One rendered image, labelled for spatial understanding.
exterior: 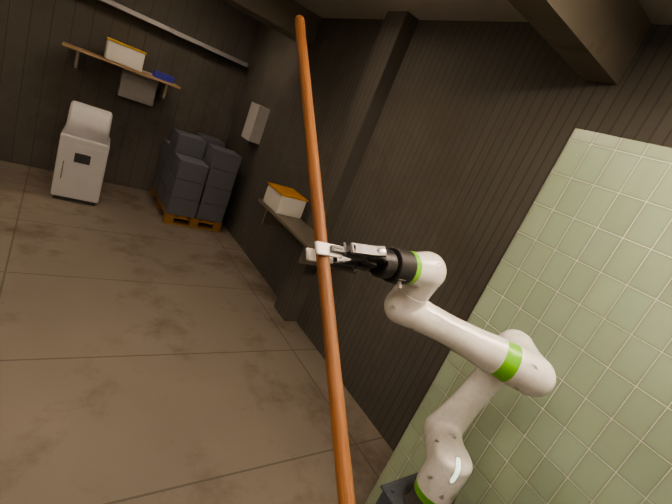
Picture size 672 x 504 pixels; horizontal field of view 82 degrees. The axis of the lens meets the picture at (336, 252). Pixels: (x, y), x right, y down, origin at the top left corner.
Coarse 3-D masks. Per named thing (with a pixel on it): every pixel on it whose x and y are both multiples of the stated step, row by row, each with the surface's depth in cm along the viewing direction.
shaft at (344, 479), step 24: (312, 120) 102; (312, 144) 99; (312, 168) 96; (312, 192) 93; (312, 216) 92; (336, 336) 80; (336, 360) 78; (336, 384) 76; (336, 408) 74; (336, 432) 72; (336, 456) 71; (336, 480) 70
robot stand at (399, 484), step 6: (414, 474) 142; (396, 480) 136; (402, 480) 137; (408, 480) 138; (414, 480) 140; (384, 486) 132; (390, 486) 133; (396, 486) 134; (402, 486) 135; (384, 492) 130; (390, 492) 131; (396, 492) 132; (402, 492) 133; (378, 498) 133; (384, 498) 131; (390, 498) 128; (396, 498) 129; (402, 498) 130
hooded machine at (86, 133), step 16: (80, 112) 496; (96, 112) 508; (64, 128) 510; (80, 128) 498; (96, 128) 507; (64, 144) 490; (80, 144) 498; (96, 144) 505; (64, 160) 497; (80, 160) 505; (96, 160) 513; (64, 176) 505; (80, 176) 513; (96, 176) 521; (64, 192) 513; (80, 192) 521; (96, 192) 530
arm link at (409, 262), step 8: (392, 248) 100; (400, 256) 98; (408, 256) 99; (400, 264) 97; (408, 264) 98; (416, 264) 100; (400, 272) 97; (408, 272) 98; (384, 280) 101; (392, 280) 99; (400, 280) 98; (408, 280) 100; (400, 288) 99
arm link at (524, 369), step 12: (516, 348) 110; (528, 348) 118; (504, 360) 108; (516, 360) 108; (528, 360) 109; (540, 360) 110; (504, 372) 108; (516, 372) 108; (528, 372) 108; (540, 372) 108; (552, 372) 109; (516, 384) 109; (528, 384) 108; (540, 384) 108; (552, 384) 108; (540, 396) 110
